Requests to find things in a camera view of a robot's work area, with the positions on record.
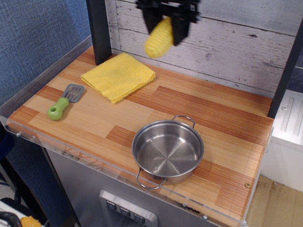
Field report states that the white side cabinet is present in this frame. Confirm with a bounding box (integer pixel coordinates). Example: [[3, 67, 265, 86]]
[[260, 90, 303, 191]]

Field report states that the yellow black object bottom left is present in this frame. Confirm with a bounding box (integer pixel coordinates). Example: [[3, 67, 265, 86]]
[[0, 211, 43, 227]]

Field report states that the yellow folded cloth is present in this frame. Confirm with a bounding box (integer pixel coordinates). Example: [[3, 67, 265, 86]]
[[80, 53, 156, 104]]

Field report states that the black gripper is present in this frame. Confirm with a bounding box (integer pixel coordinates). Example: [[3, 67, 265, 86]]
[[135, 0, 200, 46]]

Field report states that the green handled grey spatula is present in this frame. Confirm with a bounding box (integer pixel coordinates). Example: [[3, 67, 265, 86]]
[[47, 84, 84, 121]]

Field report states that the black left frame post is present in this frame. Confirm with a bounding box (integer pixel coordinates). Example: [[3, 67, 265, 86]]
[[86, 0, 112, 65]]

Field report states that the silver button control panel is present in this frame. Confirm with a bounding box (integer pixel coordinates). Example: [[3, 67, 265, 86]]
[[99, 190, 158, 227]]

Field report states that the stainless steel pot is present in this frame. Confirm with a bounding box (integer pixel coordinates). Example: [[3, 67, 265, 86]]
[[132, 115, 204, 190]]

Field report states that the black right frame post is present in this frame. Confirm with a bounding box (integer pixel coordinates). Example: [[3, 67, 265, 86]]
[[267, 20, 303, 119]]

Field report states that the yellow plastic corn cob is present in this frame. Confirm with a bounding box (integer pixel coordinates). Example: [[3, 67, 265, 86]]
[[144, 17, 174, 58]]

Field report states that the clear acrylic front guard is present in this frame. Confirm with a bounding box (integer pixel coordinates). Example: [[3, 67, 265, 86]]
[[0, 117, 247, 227]]

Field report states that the black frame post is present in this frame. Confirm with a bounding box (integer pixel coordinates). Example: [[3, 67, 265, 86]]
[[86, 0, 112, 65], [267, 20, 303, 119]]

